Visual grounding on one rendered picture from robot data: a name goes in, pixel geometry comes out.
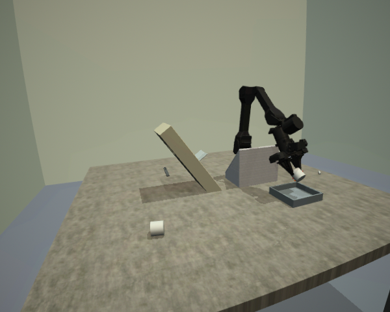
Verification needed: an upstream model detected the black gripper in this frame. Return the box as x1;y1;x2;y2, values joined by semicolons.
269;137;308;176

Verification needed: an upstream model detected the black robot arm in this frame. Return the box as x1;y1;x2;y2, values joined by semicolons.
233;86;307;154

